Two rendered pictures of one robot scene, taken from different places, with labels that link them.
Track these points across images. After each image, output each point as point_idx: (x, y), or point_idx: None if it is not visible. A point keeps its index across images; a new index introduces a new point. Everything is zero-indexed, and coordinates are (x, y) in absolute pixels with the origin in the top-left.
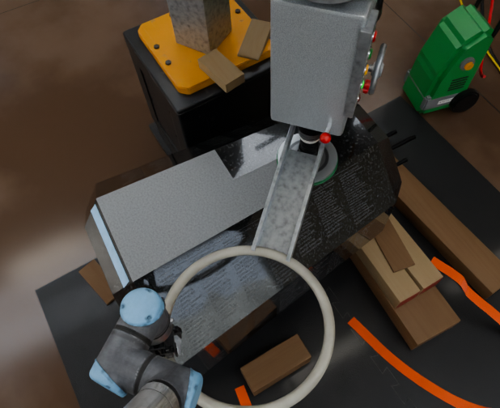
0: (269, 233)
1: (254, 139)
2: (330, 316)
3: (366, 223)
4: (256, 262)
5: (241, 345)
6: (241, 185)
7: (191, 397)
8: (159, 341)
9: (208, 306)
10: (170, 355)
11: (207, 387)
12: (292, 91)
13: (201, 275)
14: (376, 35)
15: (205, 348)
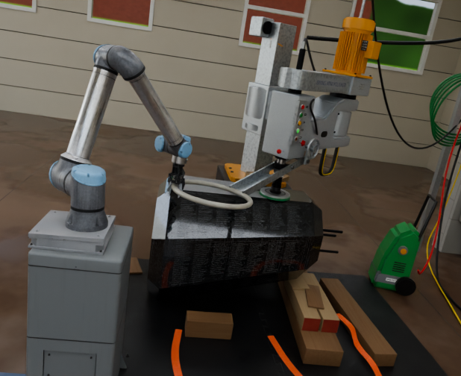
0: (240, 189)
1: None
2: (249, 202)
3: (294, 236)
4: (228, 216)
5: None
6: None
7: (186, 142)
8: (179, 160)
9: (195, 221)
10: (176, 180)
11: (160, 321)
12: (272, 132)
13: (200, 205)
14: (303, 107)
15: (182, 242)
